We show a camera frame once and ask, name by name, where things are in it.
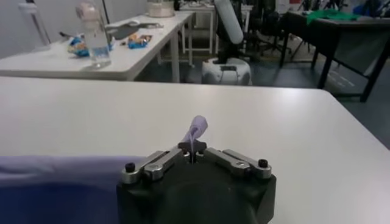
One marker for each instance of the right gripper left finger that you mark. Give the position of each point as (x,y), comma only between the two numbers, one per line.
(158,165)

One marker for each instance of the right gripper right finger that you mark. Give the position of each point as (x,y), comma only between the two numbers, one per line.
(234,162)

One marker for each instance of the purple t-shirt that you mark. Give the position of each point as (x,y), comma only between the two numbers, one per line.
(61,173)

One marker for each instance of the white humanoid robot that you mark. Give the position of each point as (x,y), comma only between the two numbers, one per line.
(227,71)

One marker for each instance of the white rectangular table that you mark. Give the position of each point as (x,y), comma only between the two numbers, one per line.
(137,58)

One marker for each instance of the blue snack packet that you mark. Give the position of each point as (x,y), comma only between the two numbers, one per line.
(137,42)
(77,48)

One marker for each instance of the clear unlabeled water bottle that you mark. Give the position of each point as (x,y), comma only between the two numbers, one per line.
(96,42)

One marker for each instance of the black office chair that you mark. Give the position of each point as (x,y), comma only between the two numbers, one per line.
(268,24)

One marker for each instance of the black metal table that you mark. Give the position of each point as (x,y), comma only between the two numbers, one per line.
(335,27)

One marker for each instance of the green cloth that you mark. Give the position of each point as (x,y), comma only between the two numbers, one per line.
(332,15)

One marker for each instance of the clear tumbler white lid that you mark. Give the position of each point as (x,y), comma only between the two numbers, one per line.
(38,27)

